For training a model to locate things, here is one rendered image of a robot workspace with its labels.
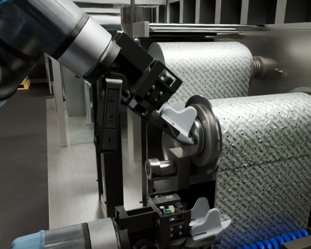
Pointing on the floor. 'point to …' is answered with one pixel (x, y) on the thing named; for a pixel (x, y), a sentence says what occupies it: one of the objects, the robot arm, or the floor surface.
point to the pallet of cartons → (24, 83)
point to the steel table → (48, 71)
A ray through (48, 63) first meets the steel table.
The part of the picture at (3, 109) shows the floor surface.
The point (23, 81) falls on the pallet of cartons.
